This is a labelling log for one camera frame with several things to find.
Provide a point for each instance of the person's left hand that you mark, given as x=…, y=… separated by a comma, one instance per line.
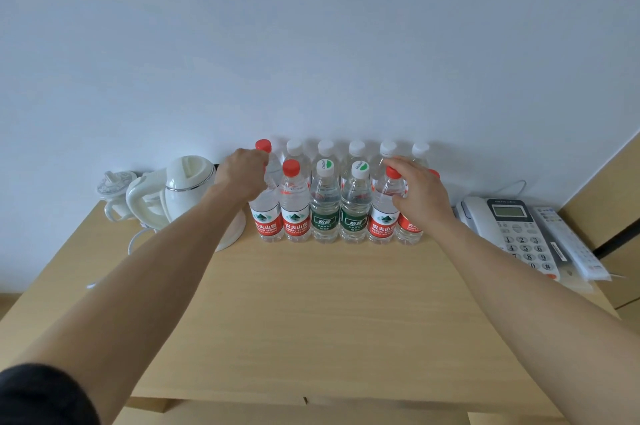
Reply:
x=242, y=174

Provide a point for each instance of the person's right hand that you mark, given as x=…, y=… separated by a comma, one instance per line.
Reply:
x=425, y=199

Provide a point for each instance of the red cap water bottle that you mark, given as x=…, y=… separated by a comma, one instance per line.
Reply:
x=266, y=224
x=263, y=145
x=296, y=209
x=382, y=224
x=407, y=232

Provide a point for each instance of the white cap water bottle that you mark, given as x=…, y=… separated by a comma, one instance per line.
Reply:
x=326, y=147
x=357, y=147
x=388, y=147
x=420, y=148
x=295, y=147

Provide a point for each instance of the green label water bottle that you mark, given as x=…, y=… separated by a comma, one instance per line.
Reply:
x=356, y=209
x=325, y=209

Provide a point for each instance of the person's right forearm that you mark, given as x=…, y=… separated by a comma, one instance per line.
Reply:
x=525, y=299

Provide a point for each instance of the person's left forearm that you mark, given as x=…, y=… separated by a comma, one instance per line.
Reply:
x=140, y=289

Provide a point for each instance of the white electric kettle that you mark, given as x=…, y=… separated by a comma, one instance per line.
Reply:
x=185, y=184

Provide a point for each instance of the white telephone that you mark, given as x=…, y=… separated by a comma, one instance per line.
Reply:
x=480, y=219

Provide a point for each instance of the white lidded mug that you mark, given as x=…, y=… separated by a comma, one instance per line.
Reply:
x=115, y=184

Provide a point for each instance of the bagged remote control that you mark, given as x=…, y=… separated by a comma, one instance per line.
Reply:
x=565, y=234

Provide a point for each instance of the wooden table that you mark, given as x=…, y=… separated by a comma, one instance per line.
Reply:
x=325, y=314

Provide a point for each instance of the black t-shirt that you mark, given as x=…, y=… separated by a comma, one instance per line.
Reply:
x=40, y=397

